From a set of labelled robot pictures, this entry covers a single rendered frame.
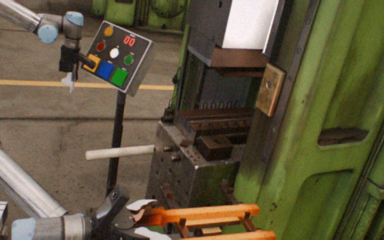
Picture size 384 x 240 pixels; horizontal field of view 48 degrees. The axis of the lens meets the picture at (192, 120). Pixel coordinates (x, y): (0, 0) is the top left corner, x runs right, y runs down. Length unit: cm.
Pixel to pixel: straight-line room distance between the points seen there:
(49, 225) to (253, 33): 101
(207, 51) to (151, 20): 506
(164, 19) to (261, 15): 515
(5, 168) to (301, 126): 92
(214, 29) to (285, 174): 59
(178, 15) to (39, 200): 577
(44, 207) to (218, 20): 90
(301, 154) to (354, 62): 37
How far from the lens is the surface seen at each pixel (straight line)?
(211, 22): 166
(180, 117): 188
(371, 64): 168
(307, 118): 147
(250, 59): 175
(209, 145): 170
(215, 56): 165
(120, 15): 670
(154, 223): 125
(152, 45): 209
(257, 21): 164
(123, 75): 209
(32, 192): 118
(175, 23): 679
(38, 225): 102
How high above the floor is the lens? 180
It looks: 26 degrees down
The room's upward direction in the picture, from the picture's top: 12 degrees clockwise
